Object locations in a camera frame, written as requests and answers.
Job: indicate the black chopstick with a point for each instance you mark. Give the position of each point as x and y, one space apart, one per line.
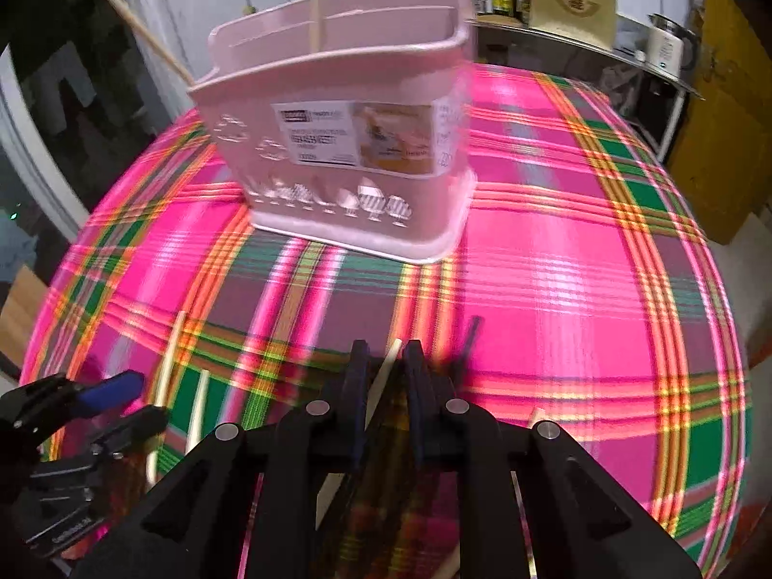
470 344

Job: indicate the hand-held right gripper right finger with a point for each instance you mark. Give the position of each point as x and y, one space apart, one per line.
416 386

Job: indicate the metal shelf table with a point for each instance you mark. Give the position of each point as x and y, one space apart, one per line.
579 42

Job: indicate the pink plastic utensil basket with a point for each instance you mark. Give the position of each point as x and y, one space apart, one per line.
253 102

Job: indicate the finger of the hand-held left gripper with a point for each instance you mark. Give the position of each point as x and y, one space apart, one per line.
136 425
111 389

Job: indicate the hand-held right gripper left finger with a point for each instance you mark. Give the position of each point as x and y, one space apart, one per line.
357 386

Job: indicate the pink plaid tablecloth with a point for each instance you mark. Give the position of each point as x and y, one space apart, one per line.
573 313

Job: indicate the yellow wooden door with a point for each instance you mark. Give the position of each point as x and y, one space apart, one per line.
724 120

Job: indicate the white electric kettle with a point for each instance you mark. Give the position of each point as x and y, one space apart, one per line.
666 45

